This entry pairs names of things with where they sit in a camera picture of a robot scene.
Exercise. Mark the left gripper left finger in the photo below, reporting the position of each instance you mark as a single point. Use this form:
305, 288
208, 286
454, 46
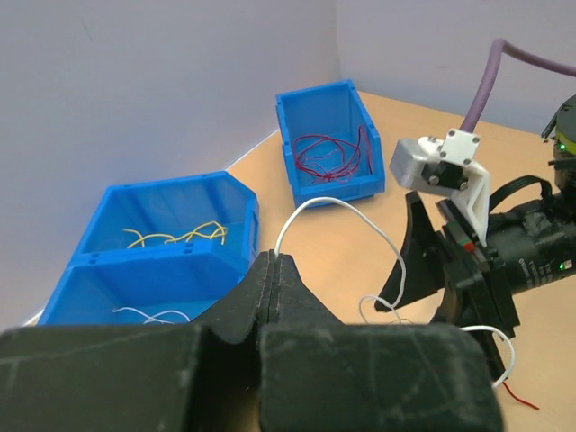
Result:
201, 376

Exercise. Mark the small blue bin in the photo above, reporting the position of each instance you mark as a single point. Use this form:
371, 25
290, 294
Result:
330, 144

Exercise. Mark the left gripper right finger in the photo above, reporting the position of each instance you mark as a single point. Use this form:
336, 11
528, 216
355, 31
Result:
318, 374

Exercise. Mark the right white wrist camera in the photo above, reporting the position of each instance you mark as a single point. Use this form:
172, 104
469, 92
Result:
446, 167

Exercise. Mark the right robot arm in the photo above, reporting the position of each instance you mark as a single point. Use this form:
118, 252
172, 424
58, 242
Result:
530, 243

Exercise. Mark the large divided blue bin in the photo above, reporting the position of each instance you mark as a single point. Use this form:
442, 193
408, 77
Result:
160, 252

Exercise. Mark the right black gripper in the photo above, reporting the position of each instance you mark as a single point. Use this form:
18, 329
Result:
476, 289

